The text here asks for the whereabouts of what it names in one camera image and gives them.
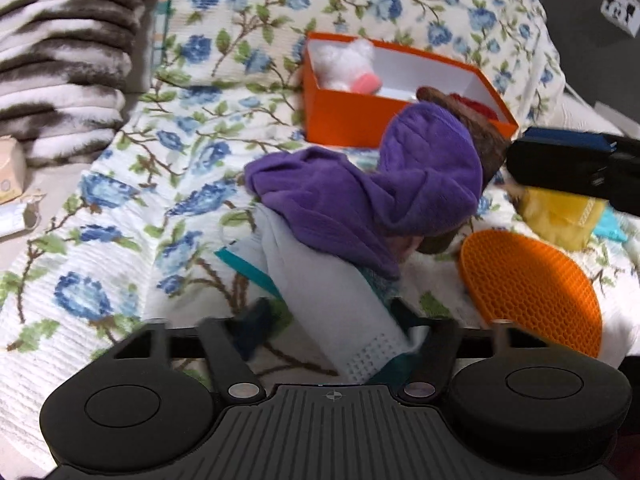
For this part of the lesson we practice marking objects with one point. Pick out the small beige box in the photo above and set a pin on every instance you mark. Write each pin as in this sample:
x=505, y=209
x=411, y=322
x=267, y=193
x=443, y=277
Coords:
x=11, y=170

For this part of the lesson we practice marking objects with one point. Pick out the floral knit blanket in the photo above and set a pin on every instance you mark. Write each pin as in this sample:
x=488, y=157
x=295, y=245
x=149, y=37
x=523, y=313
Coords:
x=100, y=260

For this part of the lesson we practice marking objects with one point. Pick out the purple fleece cloth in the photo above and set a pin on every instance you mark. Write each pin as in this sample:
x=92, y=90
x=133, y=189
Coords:
x=400, y=185

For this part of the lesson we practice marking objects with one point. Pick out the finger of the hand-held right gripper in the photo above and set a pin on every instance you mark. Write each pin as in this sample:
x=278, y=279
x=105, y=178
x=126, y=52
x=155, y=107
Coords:
x=570, y=139
x=555, y=167

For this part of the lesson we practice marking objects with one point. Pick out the striped fur blanket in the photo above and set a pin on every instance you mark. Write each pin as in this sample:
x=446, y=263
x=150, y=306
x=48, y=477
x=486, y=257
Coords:
x=60, y=60

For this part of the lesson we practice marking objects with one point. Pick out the white panda print box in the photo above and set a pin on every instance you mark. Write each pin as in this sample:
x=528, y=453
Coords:
x=620, y=10

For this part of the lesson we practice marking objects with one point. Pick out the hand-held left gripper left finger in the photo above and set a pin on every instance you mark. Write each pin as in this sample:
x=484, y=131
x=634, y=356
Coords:
x=225, y=355

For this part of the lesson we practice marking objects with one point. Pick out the floral pillow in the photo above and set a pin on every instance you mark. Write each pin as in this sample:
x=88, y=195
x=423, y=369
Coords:
x=400, y=5

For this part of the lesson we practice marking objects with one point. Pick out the brown fuzzy block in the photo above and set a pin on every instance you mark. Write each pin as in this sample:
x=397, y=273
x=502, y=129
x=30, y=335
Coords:
x=492, y=150

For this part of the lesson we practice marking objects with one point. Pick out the orange cardboard box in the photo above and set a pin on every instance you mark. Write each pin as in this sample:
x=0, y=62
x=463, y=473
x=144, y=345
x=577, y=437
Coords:
x=350, y=115

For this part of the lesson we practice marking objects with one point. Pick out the white packet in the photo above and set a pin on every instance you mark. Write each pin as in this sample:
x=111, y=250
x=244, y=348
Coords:
x=15, y=220

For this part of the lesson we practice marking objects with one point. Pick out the white and teal face mask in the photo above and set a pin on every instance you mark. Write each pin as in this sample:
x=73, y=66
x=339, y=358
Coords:
x=320, y=285

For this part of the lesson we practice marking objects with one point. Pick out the red fuzzy scrunchie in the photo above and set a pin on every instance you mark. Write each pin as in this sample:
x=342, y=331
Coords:
x=475, y=106

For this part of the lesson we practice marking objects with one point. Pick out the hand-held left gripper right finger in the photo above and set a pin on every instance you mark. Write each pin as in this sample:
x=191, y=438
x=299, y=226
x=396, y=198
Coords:
x=440, y=345

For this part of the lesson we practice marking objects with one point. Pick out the yellow tape roll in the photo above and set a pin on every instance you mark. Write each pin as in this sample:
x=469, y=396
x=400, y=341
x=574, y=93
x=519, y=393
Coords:
x=555, y=215

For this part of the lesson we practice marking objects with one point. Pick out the orange silicone trivet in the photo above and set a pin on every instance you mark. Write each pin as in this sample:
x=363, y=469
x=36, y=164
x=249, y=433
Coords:
x=530, y=290

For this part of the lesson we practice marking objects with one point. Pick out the teal cloth piece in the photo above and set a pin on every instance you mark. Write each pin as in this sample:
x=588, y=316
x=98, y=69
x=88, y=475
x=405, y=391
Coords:
x=611, y=227

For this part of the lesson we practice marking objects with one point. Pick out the white plush toy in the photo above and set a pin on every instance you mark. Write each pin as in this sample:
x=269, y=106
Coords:
x=345, y=65

